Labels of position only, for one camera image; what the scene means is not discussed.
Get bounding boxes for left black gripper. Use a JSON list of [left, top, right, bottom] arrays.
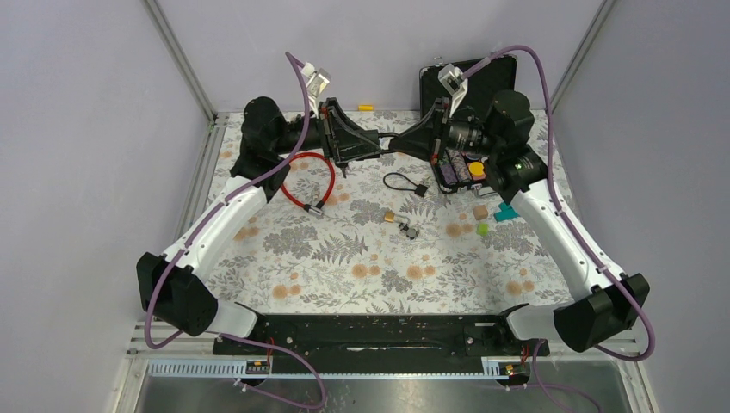
[[277, 100, 386, 165]]

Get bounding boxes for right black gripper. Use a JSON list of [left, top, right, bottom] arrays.
[[385, 99, 498, 166]]

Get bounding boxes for brass padlock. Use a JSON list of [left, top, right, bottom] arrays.
[[383, 210, 420, 240]]

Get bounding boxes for red cable lock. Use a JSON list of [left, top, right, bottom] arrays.
[[281, 151, 336, 219]]

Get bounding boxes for black padlock with keys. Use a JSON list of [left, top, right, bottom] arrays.
[[334, 132, 399, 177]]

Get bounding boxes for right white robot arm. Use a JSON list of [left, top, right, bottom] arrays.
[[387, 90, 649, 354]]

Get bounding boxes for black poker chip case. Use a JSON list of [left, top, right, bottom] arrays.
[[419, 54, 548, 200]]

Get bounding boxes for yellow poker chip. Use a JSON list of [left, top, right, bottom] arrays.
[[467, 162, 486, 180]]

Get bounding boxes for wooden cube block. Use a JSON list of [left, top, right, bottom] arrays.
[[473, 205, 489, 220]]

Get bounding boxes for teal block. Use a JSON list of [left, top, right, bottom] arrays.
[[494, 202, 520, 222]]

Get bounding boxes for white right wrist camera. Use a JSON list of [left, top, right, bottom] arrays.
[[437, 64, 468, 117]]

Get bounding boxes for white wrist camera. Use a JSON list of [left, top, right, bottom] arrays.
[[300, 62, 331, 110], [437, 64, 468, 117]]

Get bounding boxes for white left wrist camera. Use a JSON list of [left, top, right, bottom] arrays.
[[300, 62, 331, 110]]

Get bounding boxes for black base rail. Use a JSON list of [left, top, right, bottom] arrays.
[[212, 311, 552, 378]]

